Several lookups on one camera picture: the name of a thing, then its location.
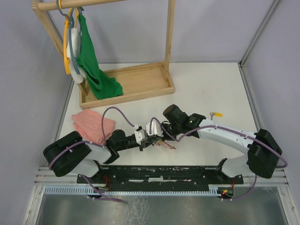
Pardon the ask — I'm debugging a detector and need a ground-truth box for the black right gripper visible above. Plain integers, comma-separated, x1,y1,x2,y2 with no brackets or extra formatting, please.
156,123,181,142

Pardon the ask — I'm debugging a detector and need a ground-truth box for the keyring bunch with coloured tags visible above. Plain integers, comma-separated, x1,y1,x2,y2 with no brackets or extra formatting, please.
150,138,176,150

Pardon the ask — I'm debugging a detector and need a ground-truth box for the yellow tag key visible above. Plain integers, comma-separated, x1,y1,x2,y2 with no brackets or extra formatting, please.
210,112,223,120

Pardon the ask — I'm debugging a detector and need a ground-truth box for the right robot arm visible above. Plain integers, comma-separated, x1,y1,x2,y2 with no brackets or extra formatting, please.
147,105,283,183

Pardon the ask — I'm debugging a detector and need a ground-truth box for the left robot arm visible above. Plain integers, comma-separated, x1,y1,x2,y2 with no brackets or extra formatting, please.
43,129,157,183

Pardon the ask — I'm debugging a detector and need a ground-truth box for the pink cloth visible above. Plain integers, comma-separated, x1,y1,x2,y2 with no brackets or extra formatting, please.
71,109,116,144

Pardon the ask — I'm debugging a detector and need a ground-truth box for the wooden rack base tray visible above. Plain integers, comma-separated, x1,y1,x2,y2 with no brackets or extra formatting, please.
79,61,175,109

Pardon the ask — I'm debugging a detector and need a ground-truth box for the green cloth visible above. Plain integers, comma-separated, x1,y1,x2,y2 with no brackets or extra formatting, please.
76,15,123,100

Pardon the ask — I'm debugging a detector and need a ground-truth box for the white cloth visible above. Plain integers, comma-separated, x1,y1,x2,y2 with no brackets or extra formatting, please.
66,28,86,84

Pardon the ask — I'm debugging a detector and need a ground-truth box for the yellow hanger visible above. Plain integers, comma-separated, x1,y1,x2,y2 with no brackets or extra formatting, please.
58,0,80,75

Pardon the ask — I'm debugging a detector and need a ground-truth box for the grey hanger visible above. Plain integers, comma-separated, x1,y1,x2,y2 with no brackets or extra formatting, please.
56,0,84,80

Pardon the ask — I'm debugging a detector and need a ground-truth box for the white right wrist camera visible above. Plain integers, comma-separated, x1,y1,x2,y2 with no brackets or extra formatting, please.
146,120,163,137

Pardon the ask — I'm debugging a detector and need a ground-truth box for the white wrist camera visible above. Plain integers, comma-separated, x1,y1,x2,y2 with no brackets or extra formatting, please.
134,126,149,145
146,120,163,137

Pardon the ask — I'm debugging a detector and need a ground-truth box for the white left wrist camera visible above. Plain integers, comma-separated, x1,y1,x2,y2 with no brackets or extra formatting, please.
134,126,149,145

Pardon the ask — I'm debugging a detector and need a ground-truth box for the aluminium rail frame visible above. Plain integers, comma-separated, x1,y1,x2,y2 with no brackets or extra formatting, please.
22,0,300,225

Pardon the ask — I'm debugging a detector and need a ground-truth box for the white cable duct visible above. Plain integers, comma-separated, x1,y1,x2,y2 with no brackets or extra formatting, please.
44,183,223,195

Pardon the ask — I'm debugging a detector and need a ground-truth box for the wooden clothes rack frame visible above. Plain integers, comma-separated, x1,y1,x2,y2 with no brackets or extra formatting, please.
31,0,175,95

